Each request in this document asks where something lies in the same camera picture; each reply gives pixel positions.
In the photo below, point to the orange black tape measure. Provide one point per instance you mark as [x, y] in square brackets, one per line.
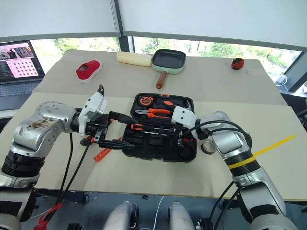
[145, 100]

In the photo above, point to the open laptop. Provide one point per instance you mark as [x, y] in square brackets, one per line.
[16, 69]

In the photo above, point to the white charger block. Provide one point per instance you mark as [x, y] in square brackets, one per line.
[281, 80]

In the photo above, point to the red zip tie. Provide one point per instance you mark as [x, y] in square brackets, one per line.
[44, 219]

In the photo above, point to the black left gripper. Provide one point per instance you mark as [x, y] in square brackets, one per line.
[103, 124]

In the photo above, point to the black table frame bar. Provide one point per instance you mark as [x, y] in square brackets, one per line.
[69, 196]

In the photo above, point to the grey rounded robot leg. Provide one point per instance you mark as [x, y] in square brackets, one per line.
[120, 215]
[180, 216]

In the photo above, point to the black plastic tool case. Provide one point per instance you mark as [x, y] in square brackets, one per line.
[158, 148]

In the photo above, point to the cream plastic cylinder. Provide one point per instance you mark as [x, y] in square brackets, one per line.
[133, 59]

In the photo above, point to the orange black claw hammer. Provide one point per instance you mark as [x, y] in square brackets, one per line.
[168, 103]

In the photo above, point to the small black floor object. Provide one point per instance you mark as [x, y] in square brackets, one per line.
[145, 197]

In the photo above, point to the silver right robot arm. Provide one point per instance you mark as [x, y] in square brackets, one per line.
[230, 141]

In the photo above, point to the orange utility knife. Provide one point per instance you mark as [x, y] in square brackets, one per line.
[102, 155]

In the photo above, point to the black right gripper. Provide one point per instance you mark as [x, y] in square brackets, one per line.
[182, 137]

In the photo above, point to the grey tape roll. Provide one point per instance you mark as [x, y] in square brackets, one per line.
[208, 146]

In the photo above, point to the white roller blind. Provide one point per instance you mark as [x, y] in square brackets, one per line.
[55, 16]
[211, 19]

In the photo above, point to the small red black object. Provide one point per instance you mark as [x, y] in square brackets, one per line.
[237, 64]

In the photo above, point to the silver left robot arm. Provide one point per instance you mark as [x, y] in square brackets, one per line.
[43, 124]

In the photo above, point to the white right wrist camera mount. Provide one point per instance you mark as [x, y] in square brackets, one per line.
[183, 117]

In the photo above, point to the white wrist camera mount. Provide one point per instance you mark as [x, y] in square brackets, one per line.
[96, 105]
[183, 117]

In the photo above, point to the dark window mullion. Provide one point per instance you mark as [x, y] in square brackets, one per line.
[123, 40]

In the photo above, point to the red slipper white sole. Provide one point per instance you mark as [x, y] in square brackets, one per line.
[87, 70]

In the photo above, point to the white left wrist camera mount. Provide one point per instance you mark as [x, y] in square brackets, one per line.
[96, 105]

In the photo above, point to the green square frying pan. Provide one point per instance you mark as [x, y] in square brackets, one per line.
[169, 61]

